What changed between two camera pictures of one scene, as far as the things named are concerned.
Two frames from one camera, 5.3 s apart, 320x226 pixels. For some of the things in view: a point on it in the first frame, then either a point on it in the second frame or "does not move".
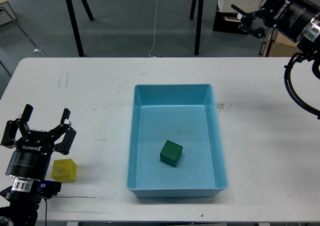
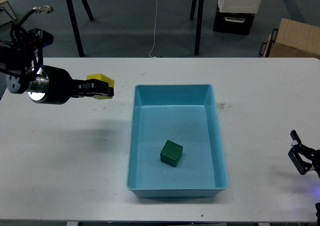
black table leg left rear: (85, 2) does not move
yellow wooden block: (64, 171) to (100, 77)
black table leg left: (72, 17) does not move
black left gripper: (31, 157) to (54, 85)
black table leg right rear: (194, 2) does not move
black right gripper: (285, 10) to (305, 158)
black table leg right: (199, 19) does not move
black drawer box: (227, 22) does not move
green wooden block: (171, 153) does not move
